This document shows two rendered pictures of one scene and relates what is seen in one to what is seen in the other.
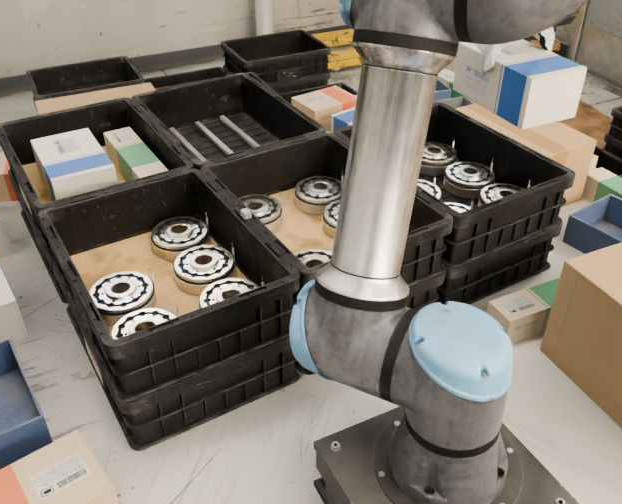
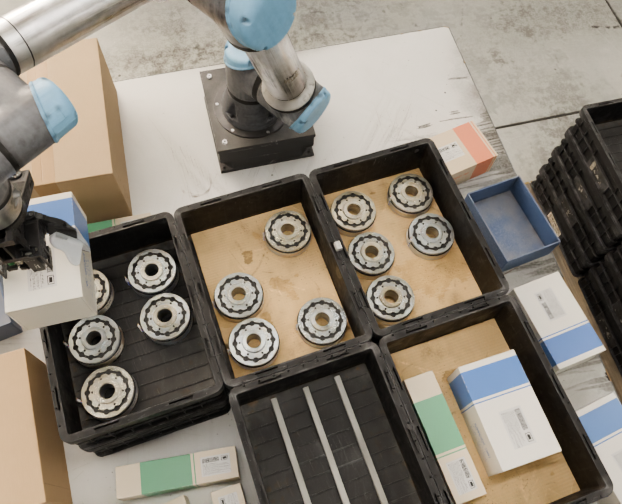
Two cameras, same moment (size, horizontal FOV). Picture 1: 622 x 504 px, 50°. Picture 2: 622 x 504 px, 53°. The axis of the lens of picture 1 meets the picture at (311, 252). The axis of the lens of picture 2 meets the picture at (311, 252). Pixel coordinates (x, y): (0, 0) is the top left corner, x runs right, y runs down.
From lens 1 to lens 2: 1.60 m
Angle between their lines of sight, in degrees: 79
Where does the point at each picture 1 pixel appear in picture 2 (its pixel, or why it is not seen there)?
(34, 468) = (463, 159)
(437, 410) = not seen: hidden behind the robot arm
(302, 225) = (280, 309)
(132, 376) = (416, 161)
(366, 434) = (286, 131)
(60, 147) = (522, 423)
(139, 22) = not seen: outside the picture
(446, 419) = not seen: hidden behind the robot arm
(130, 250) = (431, 304)
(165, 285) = (400, 254)
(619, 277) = (88, 149)
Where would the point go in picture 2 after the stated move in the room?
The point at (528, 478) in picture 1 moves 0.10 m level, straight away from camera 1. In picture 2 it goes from (216, 90) to (188, 114)
